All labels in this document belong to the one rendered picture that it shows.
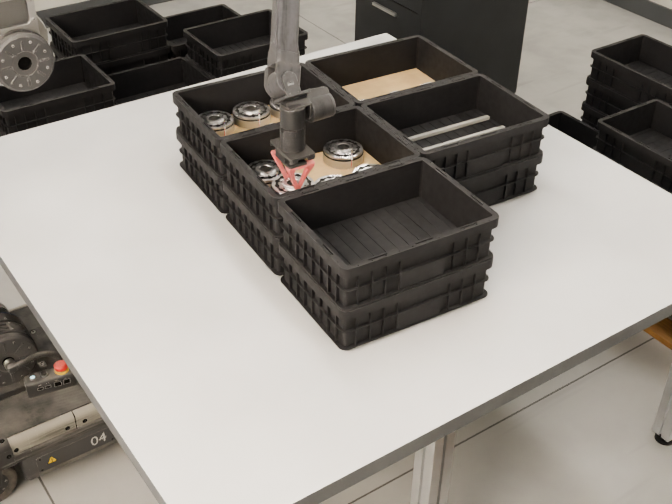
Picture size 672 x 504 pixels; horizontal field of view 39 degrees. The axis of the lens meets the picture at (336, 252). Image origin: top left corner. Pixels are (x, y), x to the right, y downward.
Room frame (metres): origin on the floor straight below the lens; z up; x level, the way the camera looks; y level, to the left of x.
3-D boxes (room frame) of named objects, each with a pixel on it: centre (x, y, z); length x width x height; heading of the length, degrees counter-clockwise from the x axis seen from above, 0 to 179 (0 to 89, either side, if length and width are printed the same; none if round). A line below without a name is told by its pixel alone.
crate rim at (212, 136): (2.25, 0.20, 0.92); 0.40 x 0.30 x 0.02; 121
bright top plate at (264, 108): (2.32, 0.24, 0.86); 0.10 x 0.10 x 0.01
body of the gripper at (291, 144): (1.88, 0.10, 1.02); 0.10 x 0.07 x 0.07; 31
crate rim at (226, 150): (1.99, 0.04, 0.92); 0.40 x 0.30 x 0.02; 121
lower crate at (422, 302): (1.74, -0.11, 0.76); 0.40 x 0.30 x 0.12; 121
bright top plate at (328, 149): (2.11, -0.01, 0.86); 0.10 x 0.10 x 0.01
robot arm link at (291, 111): (1.88, 0.10, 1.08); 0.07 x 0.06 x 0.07; 125
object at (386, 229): (1.74, -0.11, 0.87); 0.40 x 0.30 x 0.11; 121
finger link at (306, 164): (1.87, 0.10, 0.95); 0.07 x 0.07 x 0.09; 31
